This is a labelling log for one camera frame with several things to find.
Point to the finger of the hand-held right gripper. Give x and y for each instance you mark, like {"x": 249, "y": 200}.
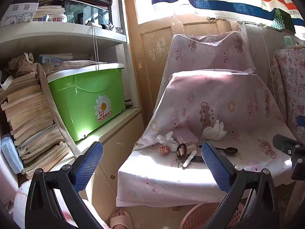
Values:
{"x": 301, "y": 121}
{"x": 286, "y": 145}

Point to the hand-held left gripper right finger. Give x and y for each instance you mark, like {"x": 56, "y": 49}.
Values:
{"x": 214, "y": 169}

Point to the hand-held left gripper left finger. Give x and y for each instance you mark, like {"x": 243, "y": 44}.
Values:
{"x": 89, "y": 164}

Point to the large white tissue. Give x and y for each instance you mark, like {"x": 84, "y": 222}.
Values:
{"x": 214, "y": 130}

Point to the pink plaid tissue pack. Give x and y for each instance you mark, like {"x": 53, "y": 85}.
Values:
{"x": 184, "y": 136}

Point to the pink plastic basket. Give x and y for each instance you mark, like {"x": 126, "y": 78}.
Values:
{"x": 205, "y": 213}

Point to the small white wrapper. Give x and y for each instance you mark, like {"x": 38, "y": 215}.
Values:
{"x": 165, "y": 138}

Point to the black comb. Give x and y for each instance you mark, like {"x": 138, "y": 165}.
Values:
{"x": 197, "y": 159}

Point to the black spoon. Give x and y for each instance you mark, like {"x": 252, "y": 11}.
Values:
{"x": 230, "y": 150}

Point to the white tube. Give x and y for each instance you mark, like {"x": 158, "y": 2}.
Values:
{"x": 190, "y": 159}

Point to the pink patterned tablecloth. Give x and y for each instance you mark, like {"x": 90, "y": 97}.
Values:
{"x": 290, "y": 83}

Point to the small red round object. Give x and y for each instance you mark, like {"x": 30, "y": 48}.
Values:
{"x": 165, "y": 150}

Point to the green storage box white lid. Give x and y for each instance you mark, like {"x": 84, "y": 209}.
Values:
{"x": 81, "y": 100}

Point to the pink slipper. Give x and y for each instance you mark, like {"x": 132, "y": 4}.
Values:
{"x": 122, "y": 220}

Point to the pink cartoon tablecloth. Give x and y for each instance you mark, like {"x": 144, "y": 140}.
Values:
{"x": 214, "y": 95}

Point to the person's left leg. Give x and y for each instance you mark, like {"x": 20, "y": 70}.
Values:
{"x": 21, "y": 202}

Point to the stack of old books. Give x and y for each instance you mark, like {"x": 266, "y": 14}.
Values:
{"x": 28, "y": 114}

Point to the light blue box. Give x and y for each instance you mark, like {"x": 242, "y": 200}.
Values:
{"x": 10, "y": 153}

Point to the green checkered box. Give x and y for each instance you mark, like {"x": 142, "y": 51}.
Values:
{"x": 282, "y": 21}

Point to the blue cardboard box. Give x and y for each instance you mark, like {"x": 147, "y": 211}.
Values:
{"x": 51, "y": 59}

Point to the cartoon print chair cover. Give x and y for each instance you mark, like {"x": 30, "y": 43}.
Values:
{"x": 209, "y": 52}

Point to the wooden door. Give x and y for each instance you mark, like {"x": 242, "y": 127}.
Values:
{"x": 152, "y": 52}

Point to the white shelf unit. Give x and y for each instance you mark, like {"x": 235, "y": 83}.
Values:
{"x": 59, "y": 34}

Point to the dark small bottle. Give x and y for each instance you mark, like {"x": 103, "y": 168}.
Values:
{"x": 81, "y": 18}

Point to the white jar red label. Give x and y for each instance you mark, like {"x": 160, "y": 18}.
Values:
{"x": 58, "y": 18}

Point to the glass tank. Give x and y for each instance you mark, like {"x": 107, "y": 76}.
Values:
{"x": 95, "y": 12}

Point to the pile of papers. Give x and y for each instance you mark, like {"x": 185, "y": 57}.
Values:
{"x": 48, "y": 9}

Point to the bear sticker sheet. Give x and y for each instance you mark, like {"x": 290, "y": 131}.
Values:
{"x": 19, "y": 14}

